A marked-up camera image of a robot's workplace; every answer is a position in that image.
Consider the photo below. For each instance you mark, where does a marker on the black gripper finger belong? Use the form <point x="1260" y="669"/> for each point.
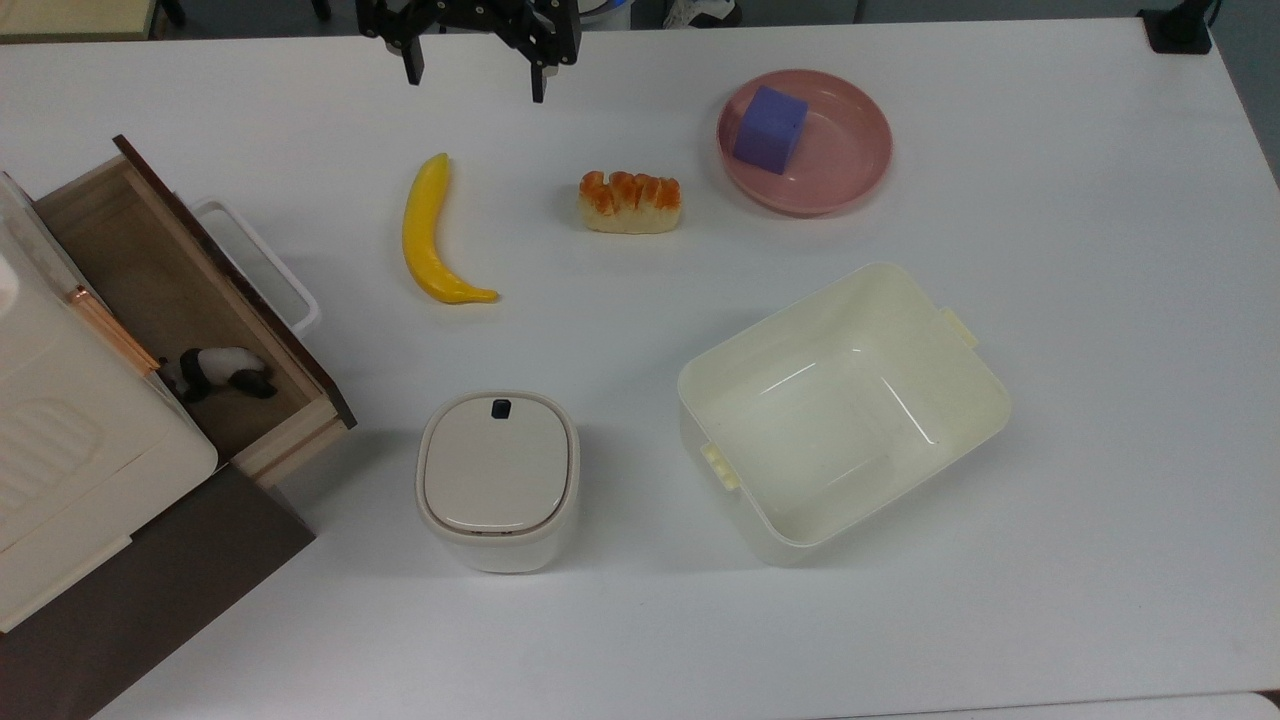
<point x="538" y="82"/>
<point x="413" y="65"/>

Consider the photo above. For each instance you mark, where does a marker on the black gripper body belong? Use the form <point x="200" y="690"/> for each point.
<point x="470" y="18"/>

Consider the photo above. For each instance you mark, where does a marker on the wooden drawer with dark front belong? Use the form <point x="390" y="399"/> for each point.
<point x="150" y="290"/>

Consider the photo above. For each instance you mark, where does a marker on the toy bread with orange glaze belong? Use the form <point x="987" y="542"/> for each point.
<point x="630" y="203"/>

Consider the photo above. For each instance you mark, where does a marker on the yellow toy banana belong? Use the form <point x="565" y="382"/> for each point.
<point x="425" y="235"/>

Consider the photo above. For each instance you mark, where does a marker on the purple cube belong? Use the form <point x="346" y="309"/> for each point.
<point x="768" y="130"/>

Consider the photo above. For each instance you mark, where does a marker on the pink plastic plate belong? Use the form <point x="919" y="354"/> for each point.
<point x="845" y="150"/>

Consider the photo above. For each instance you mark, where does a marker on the beige wooden side table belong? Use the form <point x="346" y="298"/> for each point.
<point x="70" y="15"/>

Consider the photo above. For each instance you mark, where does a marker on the black white panda toy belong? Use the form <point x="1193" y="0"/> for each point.
<point x="225" y="368"/>

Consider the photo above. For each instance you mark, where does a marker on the small beige lidded trash can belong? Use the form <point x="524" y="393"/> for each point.
<point x="497" y="475"/>

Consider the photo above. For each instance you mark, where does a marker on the orange box latch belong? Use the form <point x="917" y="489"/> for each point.
<point x="112" y="332"/>

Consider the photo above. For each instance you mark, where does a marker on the cream open plastic bin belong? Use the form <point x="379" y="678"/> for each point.
<point x="850" y="420"/>

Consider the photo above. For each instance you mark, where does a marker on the cream plastic storage box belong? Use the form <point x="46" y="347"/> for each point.
<point x="70" y="440"/>

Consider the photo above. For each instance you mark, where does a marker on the dark brown wooden cabinet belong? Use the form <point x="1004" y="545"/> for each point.
<point x="150" y="590"/>

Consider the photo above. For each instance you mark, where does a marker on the black table clamp mount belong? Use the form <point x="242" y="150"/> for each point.
<point x="1178" y="28"/>

